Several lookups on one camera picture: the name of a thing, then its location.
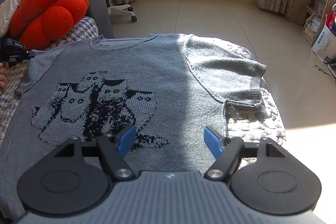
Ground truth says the grey knit cat sweater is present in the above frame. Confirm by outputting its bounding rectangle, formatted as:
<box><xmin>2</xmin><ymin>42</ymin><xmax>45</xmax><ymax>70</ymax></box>
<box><xmin>1</xmin><ymin>34</ymin><xmax>266</xmax><ymax>219</ymax></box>

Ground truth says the person's left hand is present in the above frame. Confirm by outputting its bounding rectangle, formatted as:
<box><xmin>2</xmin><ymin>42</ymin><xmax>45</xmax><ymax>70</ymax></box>
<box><xmin>0</xmin><ymin>62</ymin><xmax>9</xmax><ymax>94</ymax></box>

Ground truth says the white paper shopping bag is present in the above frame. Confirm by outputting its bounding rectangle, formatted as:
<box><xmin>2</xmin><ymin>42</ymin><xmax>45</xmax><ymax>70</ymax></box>
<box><xmin>311</xmin><ymin>12</ymin><xmax>336</xmax><ymax>64</ymax></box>

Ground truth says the red knitted knot cushion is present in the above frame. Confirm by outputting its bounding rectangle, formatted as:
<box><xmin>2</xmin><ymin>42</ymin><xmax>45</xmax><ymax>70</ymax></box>
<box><xmin>9</xmin><ymin>0</ymin><xmax>89</xmax><ymax>51</ymax></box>

